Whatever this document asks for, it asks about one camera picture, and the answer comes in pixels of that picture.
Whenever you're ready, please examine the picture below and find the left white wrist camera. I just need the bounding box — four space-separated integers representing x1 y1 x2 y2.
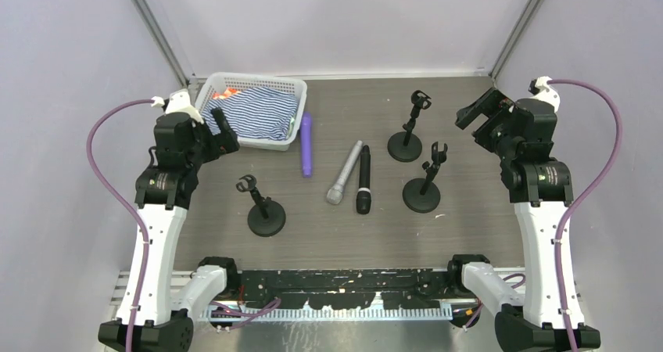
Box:
150 88 205 124

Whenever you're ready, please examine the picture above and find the aluminium frame post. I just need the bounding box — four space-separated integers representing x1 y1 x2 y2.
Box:
489 0 544 82
131 0 189 86

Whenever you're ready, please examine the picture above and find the black microphone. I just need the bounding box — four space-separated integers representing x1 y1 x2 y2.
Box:
356 145 372 215

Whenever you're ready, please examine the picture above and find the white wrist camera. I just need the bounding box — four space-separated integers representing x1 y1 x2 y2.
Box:
529 76 561 113
150 88 205 124

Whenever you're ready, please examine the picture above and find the orange item in basket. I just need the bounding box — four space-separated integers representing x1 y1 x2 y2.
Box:
212 88 239 99

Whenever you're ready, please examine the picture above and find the blue white striped cloth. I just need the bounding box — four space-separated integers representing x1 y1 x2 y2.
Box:
201 87 299 141

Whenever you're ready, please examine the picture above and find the purple microphone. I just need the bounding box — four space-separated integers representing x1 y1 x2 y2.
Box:
299 112 313 178

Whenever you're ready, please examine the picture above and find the left aluminium frame post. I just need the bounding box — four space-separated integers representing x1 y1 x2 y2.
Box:
131 0 189 86

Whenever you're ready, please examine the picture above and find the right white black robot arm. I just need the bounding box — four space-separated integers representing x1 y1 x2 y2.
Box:
452 87 601 351

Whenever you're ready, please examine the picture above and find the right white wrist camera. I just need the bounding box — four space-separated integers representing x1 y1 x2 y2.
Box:
529 76 561 113

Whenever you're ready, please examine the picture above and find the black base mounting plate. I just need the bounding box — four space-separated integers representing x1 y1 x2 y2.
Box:
220 268 473 310

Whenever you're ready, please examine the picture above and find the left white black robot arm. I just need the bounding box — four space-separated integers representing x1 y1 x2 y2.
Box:
98 106 240 351

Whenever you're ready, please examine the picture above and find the white plastic basket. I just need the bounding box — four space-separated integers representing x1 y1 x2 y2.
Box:
195 72 307 151

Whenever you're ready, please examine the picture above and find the white slotted cable duct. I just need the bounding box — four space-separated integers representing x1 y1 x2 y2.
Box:
204 306 454 322

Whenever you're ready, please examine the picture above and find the right aluminium frame post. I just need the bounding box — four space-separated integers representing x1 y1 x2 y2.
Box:
489 0 544 82

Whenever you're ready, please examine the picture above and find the silver microphone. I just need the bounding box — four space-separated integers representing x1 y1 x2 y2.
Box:
325 140 364 205

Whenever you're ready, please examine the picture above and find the black mic stand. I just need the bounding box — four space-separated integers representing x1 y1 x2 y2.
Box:
387 90 432 163
235 174 286 237
402 142 448 214

